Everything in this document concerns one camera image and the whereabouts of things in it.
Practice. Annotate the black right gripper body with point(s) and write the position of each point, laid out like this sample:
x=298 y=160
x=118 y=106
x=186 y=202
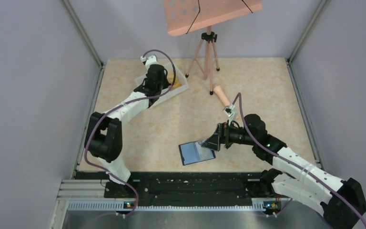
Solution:
x=234 y=135

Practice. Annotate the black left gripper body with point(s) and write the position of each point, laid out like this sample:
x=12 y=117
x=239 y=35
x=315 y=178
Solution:
x=164 y=84

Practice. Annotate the yellow card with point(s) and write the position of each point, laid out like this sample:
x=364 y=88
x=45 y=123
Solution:
x=176 y=84
x=171 y=76

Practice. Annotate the blue leather card holder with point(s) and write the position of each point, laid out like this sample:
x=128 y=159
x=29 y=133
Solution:
x=188 y=153

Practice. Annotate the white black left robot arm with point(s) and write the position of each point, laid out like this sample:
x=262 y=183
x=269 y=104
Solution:
x=104 y=135

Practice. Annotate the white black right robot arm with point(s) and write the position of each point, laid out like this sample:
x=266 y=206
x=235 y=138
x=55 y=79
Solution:
x=341 y=203

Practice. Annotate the yellow card in tray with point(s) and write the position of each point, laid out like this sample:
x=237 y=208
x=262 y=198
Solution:
x=171 y=76

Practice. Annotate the white two-compartment plastic tray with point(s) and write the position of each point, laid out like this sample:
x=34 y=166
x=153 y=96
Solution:
x=180 y=76

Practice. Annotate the pink cylindrical tube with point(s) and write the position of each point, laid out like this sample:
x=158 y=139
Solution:
x=217 y=90

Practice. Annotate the pink tripod music stand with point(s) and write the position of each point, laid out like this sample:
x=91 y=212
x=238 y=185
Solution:
x=186 y=16

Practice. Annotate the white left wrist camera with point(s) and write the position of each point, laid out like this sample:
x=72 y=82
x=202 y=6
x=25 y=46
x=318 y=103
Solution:
x=148 y=61

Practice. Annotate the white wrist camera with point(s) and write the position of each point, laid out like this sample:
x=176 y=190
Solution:
x=231 y=112
x=148 y=61

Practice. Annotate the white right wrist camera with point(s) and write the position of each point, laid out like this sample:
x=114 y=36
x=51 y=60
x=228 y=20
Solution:
x=231 y=112

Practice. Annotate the aluminium frame rail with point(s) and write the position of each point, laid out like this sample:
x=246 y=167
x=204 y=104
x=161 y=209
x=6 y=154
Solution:
x=81 y=204

